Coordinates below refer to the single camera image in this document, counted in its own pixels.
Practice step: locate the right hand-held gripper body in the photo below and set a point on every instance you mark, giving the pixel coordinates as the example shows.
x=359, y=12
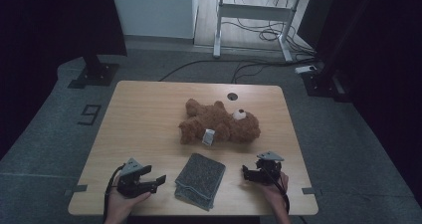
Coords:
x=268, y=167

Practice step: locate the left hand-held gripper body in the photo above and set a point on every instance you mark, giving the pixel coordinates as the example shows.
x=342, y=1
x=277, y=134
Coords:
x=127, y=184

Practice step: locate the grey towel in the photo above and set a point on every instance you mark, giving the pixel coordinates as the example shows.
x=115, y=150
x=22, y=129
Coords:
x=200, y=180

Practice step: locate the brown teddy bear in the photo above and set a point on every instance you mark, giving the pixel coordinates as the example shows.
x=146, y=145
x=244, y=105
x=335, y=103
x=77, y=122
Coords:
x=215, y=124

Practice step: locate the person's left hand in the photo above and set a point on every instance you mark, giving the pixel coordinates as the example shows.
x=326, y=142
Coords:
x=117, y=205

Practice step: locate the person's right hand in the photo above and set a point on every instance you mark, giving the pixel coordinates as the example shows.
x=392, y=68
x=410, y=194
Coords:
x=277, y=194

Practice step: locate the grey tape strip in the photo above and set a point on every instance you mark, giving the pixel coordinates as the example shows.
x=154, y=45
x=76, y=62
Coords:
x=78, y=188
x=310, y=190

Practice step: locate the black stand base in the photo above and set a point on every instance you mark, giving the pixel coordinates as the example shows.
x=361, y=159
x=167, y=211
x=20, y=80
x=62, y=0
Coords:
x=318, y=84
x=96, y=74

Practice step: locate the white power strip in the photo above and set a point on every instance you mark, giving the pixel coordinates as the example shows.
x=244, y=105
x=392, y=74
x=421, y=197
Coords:
x=305, y=69

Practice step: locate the dark curtain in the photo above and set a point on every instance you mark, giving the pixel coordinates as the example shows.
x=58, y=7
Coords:
x=391, y=68
x=49, y=25

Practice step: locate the white metal desk frame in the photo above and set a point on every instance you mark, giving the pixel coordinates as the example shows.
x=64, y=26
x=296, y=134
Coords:
x=252, y=11

